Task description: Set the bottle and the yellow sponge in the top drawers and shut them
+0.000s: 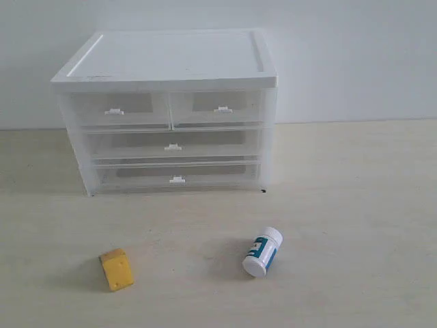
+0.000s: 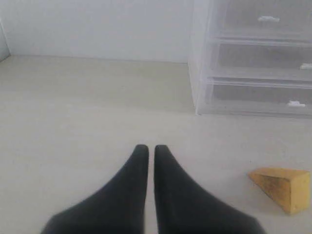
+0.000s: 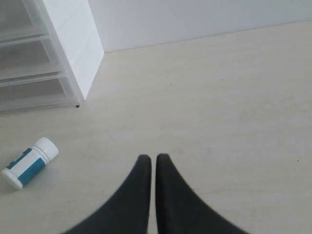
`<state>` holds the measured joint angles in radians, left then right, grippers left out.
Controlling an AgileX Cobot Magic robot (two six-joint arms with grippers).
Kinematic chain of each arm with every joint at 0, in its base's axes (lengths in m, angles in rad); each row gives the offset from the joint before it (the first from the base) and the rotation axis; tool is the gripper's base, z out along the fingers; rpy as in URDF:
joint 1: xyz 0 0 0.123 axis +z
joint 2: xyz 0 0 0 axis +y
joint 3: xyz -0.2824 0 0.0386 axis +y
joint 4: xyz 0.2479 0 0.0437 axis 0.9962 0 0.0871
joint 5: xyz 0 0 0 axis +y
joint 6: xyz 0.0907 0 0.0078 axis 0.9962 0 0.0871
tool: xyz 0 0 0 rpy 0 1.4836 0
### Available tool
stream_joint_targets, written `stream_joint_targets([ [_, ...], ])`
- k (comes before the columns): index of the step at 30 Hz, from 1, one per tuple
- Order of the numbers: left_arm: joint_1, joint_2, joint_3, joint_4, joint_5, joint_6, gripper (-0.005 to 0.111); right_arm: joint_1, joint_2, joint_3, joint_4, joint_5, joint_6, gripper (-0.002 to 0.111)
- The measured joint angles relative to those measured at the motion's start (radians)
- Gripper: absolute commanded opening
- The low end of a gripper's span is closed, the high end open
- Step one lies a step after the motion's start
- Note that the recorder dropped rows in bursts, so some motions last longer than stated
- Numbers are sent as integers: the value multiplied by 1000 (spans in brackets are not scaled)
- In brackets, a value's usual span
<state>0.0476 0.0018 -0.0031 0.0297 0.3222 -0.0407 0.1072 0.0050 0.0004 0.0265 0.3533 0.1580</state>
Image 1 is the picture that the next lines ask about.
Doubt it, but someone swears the wide clear drawer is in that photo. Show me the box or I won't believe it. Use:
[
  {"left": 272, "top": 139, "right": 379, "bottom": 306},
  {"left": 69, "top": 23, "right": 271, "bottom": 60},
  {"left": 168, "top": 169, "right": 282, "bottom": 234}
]
[
  {"left": 82, "top": 156, "right": 266, "bottom": 195},
  {"left": 84, "top": 130, "right": 263, "bottom": 160}
]

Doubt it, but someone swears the white bottle teal label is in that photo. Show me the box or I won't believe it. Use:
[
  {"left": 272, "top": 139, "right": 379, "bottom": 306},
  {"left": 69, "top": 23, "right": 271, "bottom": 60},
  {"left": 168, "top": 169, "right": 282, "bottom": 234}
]
[{"left": 242, "top": 227, "right": 283, "bottom": 277}]

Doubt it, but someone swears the bottom wide clear drawer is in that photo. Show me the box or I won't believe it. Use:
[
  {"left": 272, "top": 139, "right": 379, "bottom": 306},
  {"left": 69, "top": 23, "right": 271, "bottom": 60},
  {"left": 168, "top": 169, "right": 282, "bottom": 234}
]
[{"left": 82, "top": 156, "right": 266, "bottom": 195}]

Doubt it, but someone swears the middle wide clear drawer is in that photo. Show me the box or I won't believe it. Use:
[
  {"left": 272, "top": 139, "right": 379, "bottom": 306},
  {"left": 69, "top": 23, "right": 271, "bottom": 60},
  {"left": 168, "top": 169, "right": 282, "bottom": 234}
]
[{"left": 84, "top": 130, "right": 263, "bottom": 160}]

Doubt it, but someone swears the yellow cheese wedge block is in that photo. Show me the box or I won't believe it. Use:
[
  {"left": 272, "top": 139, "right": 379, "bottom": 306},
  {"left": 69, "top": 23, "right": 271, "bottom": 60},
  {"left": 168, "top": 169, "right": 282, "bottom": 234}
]
[{"left": 99, "top": 248, "right": 134, "bottom": 292}]

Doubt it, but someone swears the white plastic drawer cabinet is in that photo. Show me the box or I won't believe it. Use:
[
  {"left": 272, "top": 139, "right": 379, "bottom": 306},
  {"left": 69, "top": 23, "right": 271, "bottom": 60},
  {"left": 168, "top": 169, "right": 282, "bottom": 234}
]
[{"left": 51, "top": 29, "right": 278, "bottom": 196}]

